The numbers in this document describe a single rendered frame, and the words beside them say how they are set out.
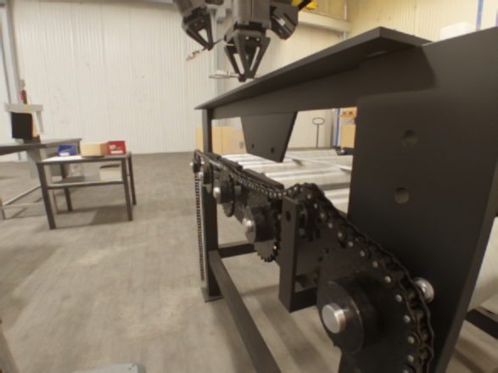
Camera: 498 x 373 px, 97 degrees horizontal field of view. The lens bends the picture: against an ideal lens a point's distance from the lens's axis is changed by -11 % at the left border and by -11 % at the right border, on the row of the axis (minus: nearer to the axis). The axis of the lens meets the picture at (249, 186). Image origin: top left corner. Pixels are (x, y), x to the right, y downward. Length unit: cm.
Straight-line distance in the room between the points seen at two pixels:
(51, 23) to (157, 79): 406
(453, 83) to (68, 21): 1171
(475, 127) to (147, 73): 1086
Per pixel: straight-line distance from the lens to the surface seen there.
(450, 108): 29
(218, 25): 1166
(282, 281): 44
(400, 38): 31
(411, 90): 32
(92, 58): 1128
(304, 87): 52
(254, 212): 52
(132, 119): 1081
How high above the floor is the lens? 107
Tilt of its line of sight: 14 degrees down
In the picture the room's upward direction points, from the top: straight up
